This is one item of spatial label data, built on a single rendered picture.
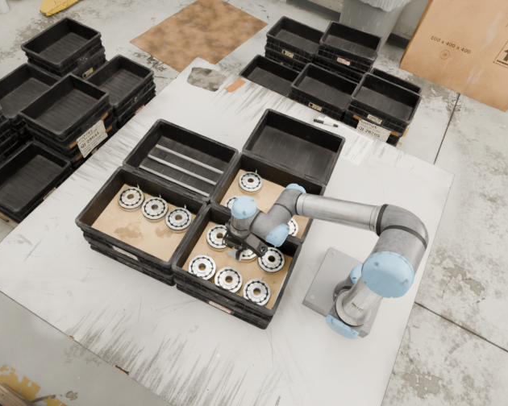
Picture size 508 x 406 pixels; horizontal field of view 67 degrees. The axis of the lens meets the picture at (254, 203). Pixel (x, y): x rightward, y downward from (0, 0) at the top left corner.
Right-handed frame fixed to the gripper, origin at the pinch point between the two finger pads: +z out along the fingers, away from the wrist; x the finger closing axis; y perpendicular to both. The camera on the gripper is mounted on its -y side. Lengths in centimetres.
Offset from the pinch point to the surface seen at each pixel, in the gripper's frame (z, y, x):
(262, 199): 2.5, 4.8, -28.7
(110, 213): 2, 55, 8
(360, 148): 15, -25, -92
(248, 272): 2.7, -5.1, 4.1
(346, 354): 16, -52, 11
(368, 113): 33, -20, -140
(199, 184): 2.5, 31.8, -21.8
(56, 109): 36, 144, -46
